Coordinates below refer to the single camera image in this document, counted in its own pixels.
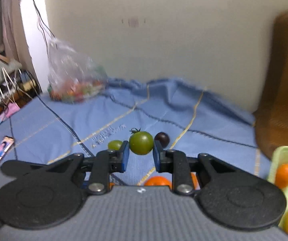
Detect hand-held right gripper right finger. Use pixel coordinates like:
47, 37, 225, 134
153, 140, 236, 195

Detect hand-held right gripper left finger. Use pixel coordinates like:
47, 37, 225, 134
1, 141, 130, 195

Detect dark green tomato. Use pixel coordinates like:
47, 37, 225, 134
129, 128, 154, 155

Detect small orange tomato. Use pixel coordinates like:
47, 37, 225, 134
275, 164, 288, 189

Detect light green cherry tomato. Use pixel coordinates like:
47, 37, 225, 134
108, 140, 123, 151

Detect dark purple cherry tomato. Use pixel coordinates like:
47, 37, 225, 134
154, 132, 170, 148

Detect large orange mandarin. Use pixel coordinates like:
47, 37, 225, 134
144, 176, 172, 188

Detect blue striped bedsheet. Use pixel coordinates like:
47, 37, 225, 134
0, 77, 273, 189

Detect clear plastic bag of tomatoes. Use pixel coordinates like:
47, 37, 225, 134
47, 37, 108, 104

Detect pink packet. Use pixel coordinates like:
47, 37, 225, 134
0, 102, 21, 121

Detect small card with picture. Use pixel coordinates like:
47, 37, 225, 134
0, 136, 15, 166

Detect white router with antennas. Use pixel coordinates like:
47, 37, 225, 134
0, 66, 21, 104

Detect black cable on bedsheet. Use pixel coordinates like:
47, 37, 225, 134
37, 93, 95, 156

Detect black wall cables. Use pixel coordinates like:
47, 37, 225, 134
24, 0, 58, 42

